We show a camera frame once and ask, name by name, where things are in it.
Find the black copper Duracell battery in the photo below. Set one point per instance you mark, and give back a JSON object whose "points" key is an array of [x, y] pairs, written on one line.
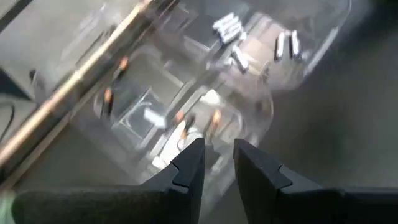
{"points": [[121, 67], [108, 99], [213, 122], [183, 123]]}

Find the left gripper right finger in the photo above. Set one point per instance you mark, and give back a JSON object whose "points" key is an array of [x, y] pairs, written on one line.
{"points": [[280, 199]]}

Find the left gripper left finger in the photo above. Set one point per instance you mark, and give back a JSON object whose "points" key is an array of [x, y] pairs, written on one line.
{"points": [[168, 199]]}

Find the clear plastic bin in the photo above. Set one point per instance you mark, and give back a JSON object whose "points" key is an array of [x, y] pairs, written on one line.
{"points": [[311, 62], [140, 93]]}

